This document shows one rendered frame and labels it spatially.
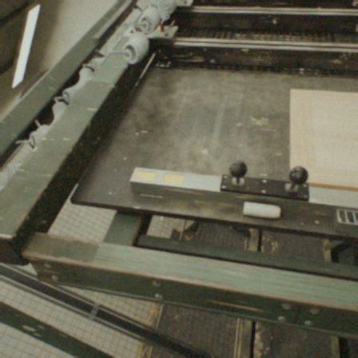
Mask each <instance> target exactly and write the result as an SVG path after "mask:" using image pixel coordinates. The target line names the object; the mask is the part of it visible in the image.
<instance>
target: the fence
mask: <svg viewBox="0 0 358 358"><path fill-rule="evenodd" d="M138 170H140V171H147V172H155V173H157V176H156V178H155V180H154V181H149V180H142V179H135V177H136V175H137V171H138ZM166 173H168V174H176V175H182V176H185V179H184V182H183V184H176V183H169V182H163V179H164V176H165V174H166ZM221 178H222V177H216V176H209V175H201V174H194V173H181V172H174V171H166V170H159V169H145V168H138V167H135V170H134V171H133V174H132V178H131V180H130V183H131V187H132V191H133V192H134V193H146V194H153V195H159V196H166V197H178V198H184V199H190V200H197V201H209V202H216V203H223V204H230V205H242V206H245V202H248V203H251V204H252V203H255V204H262V205H275V207H276V206H278V208H280V211H286V212H293V213H304V214H311V215H317V216H324V217H334V215H335V213H336V210H337V209H341V210H348V211H355V212H358V192H353V191H345V190H337V189H323V188H316V187H309V201H295V200H289V199H281V198H275V197H262V196H254V195H248V194H241V193H228V192H221V191H220V185H221Z"/></svg>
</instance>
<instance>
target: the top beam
mask: <svg viewBox="0 0 358 358"><path fill-rule="evenodd" d="M129 39H130V38H124V36H123V37H122V38H121V40H120V41H119V43H118V44H117V45H116V46H115V47H114V48H113V50H112V51H114V52H123V48H124V46H125V44H126V43H127V42H129ZM148 40H149V51H148V53H147V54H146V55H145V57H144V58H142V59H141V60H140V61H139V62H135V63H130V62H128V61H127V60H126V58H125V57H124V54H111V52H112V51H111V52H110V53H109V54H108V55H107V56H106V58H105V59H104V61H103V62H102V63H101V65H100V66H99V67H98V68H97V69H96V70H95V71H94V73H93V74H92V76H91V77H90V78H89V80H88V81H87V82H86V83H85V84H84V86H83V87H82V88H81V89H80V90H79V92H78V93H77V96H76V97H75V98H74V100H72V102H71V103H70V104H69V105H68V107H67V108H66V109H65V110H64V111H63V112H62V114H61V115H60V116H59V118H58V119H57V120H56V122H55V123H54V124H53V125H52V126H51V127H50V129H49V130H48V131H47V133H46V134H45V135H44V137H43V138H42V139H41V140H40V142H39V143H38V144H37V145H36V146H35V148H34V149H33V150H32V152H31V153H30V154H29V156H28V157H27V158H26V159H25V160H24V163H23V164H21V166H20V167H19V168H18V170H17V171H16V172H15V173H14V175H13V176H12V178H11V179H9V181H8V182H7V183H6V185H5V186H4V187H3V188H2V190H1V191H0V263H3V264H8V265H16V266H21V267H25V266H28V265H29V261H28V259H25V258H24V257H23V255H22V248H23V247H24V245H25V243H26V241H27V239H28V237H29V236H30V234H31V233H32V232H36V231H37V232H39V233H48V232H49V230H50V228H51V226H52V225H53V223H54V222H55V220H56V218H57V217H58V215H59V213H60V212H61V211H62V209H63V207H64V205H65V204H66V202H67V201H68V199H69V197H70V195H71V193H72V192H73V191H74V188H75V187H76V184H77V183H78V180H79V179H80V177H81V175H82V174H83V172H84V171H85V169H86V166H87V165H88V164H89V163H90V161H91V159H92V158H93V156H94V154H95V153H96V151H97V149H98V147H99V146H100V144H101V142H102V141H103V139H104V137H105V136H106V134H107V133H108V131H109V129H110V127H111V125H112V124H113V122H114V121H115V119H116V117H117V115H118V114H119V112H120V111H121V109H122V108H123V106H124V104H125V103H126V101H127V100H128V98H129V96H130V94H131V93H132V91H133V88H134V86H135V85H136V83H137V81H138V79H139V78H140V76H141V75H142V73H143V71H144V69H145V68H146V66H147V65H148V63H149V61H150V59H151V57H152V56H153V54H154V45H153V44H154V43H153V38H148Z"/></svg>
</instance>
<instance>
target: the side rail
mask: <svg viewBox="0 0 358 358"><path fill-rule="evenodd" d="M22 255H23V257H24V258H25V259H28V261H29V263H30V265H31V266H32V268H33V269H34V271H35V272H36V273H37V276H36V277H37V279H38V281H41V282H46V283H51V284H59V285H63V286H67V287H72V288H80V289H84V290H88V291H93V292H101V293H105V294H110V295H115V296H122V297H127V298H131V299H135V300H143V301H148V302H152V303H157V304H164V305H169V306H173V307H178V308H186V309H190V310H194V311H199V312H207V313H212V314H216V315H221V316H228V317H233V318H237V319H242V320H249V321H258V322H263V323H267V324H275V325H280V326H285V327H289V328H297V329H300V330H305V331H310V332H318V333H322V334H327V335H331V336H339V337H343V338H349V339H352V340H358V282H356V281H352V280H342V279H336V278H331V277H326V276H317V275H311V274H306V273H301V272H292V271H287V272H286V271H281V270H275V269H270V268H261V267H256V266H250V265H241V264H236V263H231V262H225V261H215V260H210V259H205V258H200V257H191V256H186V255H180V254H175V253H165V252H160V251H154V250H149V249H140V248H134V247H129V246H124V245H115V244H110V243H104V242H99V241H89V240H84V239H78V238H74V237H64V236H59V235H53V234H48V233H39V232H35V234H34V236H33V237H32V239H31V240H30V243H29V244H28V245H27V248H26V251H25V252H24V253H22Z"/></svg>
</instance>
